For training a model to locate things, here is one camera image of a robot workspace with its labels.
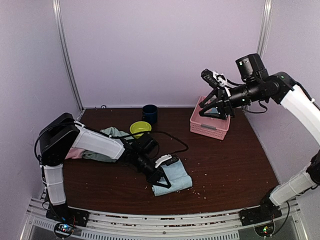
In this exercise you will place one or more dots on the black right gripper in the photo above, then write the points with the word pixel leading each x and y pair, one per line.
pixel 221 107

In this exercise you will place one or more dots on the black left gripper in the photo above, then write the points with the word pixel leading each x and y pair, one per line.
pixel 153 177

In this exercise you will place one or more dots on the patterned blue pastel towel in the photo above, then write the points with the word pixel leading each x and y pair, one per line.
pixel 213 113

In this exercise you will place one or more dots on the light blue towel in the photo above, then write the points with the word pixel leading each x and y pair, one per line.
pixel 178 178

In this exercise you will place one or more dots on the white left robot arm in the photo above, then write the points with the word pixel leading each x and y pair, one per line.
pixel 64 136

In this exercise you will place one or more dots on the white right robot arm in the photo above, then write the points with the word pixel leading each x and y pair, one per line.
pixel 262 87

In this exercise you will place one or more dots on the pink perforated plastic basket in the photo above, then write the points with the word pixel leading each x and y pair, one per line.
pixel 206 126

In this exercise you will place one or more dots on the mint green towel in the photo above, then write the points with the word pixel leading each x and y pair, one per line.
pixel 113 131

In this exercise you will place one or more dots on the lime green bowl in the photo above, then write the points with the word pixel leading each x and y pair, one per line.
pixel 139 127

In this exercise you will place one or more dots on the dark blue mug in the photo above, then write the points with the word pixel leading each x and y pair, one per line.
pixel 150 114

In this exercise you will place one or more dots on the pink towel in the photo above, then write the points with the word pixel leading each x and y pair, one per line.
pixel 75 153

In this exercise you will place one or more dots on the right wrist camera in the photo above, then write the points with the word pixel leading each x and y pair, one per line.
pixel 216 79

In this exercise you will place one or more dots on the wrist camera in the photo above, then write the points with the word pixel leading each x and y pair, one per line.
pixel 166 159
pixel 216 79

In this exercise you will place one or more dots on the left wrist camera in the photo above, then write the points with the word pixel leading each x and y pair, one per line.
pixel 166 159

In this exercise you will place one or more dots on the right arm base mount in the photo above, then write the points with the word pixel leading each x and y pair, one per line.
pixel 261 218

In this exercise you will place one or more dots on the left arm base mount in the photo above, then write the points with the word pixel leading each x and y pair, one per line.
pixel 65 227

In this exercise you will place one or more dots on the right aluminium frame post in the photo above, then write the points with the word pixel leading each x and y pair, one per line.
pixel 265 27

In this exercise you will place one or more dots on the aluminium frame post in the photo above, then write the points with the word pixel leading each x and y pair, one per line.
pixel 265 27
pixel 65 53

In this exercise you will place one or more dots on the aluminium front rail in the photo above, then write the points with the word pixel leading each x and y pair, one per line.
pixel 221 225

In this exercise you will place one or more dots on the left aluminium frame post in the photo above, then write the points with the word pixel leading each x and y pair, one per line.
pixel 65 53

